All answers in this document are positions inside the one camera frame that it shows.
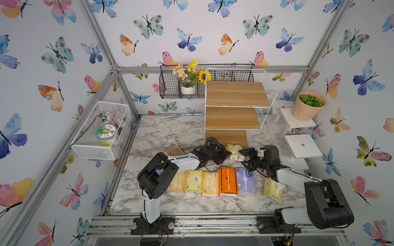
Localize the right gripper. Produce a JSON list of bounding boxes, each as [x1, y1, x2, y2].
[[238, 147, 269, 171]]

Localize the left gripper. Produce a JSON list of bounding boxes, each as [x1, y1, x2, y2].
[[205, 144, 231, 165]]

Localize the orange tissue pack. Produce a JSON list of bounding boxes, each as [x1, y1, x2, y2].
[[219, 167, 238, 197]]

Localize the purple tissue pack shelf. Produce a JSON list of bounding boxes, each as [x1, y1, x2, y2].
[[236, 168, 256, 196]]

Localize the beige tissue pack top shelf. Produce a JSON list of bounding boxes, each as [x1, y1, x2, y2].
[[202, 172, 219, 197]]

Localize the beige tissue pack shelf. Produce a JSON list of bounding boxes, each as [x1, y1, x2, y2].
[[202, 172, 219, 197], [167, 171, 186, 192]]

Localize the yellow green tissue pack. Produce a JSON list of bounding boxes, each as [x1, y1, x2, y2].
[[184, 170, 203, 194]]

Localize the purple tissue pack bottom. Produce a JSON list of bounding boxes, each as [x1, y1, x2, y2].
[[155, 169, 163, 176]]

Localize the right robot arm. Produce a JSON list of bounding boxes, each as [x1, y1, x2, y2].
[[239, 145, 355, 230]]

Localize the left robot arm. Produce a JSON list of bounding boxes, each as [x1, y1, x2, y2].
[[137, 137, 231, 224]]

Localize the white upper step shelf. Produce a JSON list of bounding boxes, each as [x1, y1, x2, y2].
[[272, 99, 316, 137]]

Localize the white step shelf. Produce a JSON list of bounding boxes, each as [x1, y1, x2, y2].
[[272, 99, 316, 137], [284, 134, 323, 159]]

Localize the white lower step shelf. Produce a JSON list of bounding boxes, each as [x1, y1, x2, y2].
[[284, 134, 323, 159]]

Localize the purple pink garden fork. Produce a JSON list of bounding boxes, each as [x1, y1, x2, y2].
[[257, 168, 268, 186]]

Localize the pink pot green plant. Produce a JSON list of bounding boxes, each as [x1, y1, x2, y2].
[[291, 91, 326, 122]]

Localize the white pot with flowers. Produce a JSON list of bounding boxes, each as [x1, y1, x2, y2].
[[172, 59, 211, 95]]

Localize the artificial pink rose stem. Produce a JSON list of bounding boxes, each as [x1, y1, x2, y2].
[[70, 102, 129, 146]]

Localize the round green lidded jar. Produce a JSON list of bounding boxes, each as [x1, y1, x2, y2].
[[95, 125, 119, 147]]

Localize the white wire wooden shelf rack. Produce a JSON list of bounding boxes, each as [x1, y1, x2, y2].
[[204, 68, 278, 148]]

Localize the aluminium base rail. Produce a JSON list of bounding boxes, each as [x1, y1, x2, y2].
[[87, 213, 349, 246]]

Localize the black wire wall basket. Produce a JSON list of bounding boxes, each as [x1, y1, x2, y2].
[[159, 65, 205, 100]]

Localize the white wire wall basket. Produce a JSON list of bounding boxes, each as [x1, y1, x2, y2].
[[70, 101, 131, 161]]

